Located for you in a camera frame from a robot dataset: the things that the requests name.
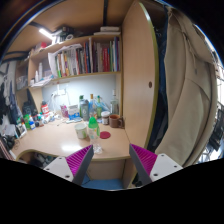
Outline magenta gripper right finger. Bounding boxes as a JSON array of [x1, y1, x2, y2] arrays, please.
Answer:
[[129, 144, 182, 185]]

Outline red labelled bottle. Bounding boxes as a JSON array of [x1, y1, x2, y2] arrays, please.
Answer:
[[41, 101, 49, 116]]

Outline clear glass bottle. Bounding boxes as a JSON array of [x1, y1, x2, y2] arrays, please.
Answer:
[[110, 90, 119, 114]]

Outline brown ceramic mug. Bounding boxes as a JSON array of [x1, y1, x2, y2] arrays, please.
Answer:
[[109, 114, 123, 128]]

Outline beige hanging coat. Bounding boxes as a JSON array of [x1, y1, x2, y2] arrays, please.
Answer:
[[156, 8, 217, 167]]

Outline blue chair seat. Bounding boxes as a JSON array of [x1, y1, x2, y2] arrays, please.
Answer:
[[82, 175, 123, 190]]

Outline row of books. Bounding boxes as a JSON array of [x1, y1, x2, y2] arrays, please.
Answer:
[[48, 36, 120, 78]]

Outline clear bottle green cap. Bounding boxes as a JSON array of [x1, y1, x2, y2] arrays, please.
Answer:
[[88, 117, 102, 154]]

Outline wooden wardrobe door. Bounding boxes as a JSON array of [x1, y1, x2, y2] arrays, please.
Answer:
[[122, 1, 159, 148]]

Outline white tissue box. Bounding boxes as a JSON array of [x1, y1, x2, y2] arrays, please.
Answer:
[[68, 105, 80, 120]]

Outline red round coaster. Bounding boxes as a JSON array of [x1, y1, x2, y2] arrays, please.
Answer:
[[100, 131, 111, 139]]

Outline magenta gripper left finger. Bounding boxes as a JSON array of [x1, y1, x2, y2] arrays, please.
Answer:
[[44, 145, 94, 185]]

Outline wooden wall shelf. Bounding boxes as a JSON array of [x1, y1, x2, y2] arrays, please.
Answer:
[[16, 33, 121, 90]]

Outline white paper cup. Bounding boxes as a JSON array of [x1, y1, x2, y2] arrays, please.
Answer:
[[75, 123, 87, 139]]

